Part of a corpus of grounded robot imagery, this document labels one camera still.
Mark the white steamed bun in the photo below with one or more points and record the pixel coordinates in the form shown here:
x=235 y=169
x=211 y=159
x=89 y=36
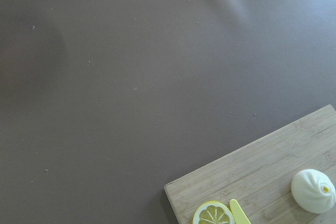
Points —
x=313 y=191

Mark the upper lemon slice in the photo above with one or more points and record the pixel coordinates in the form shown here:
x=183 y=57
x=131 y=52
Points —
x=213 y=212

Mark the yellow plastic knife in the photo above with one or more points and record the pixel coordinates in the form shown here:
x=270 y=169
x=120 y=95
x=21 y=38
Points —
x=238 y=213

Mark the wooden cutting board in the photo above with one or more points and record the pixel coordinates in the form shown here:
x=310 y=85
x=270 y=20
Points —
x=259 y=174

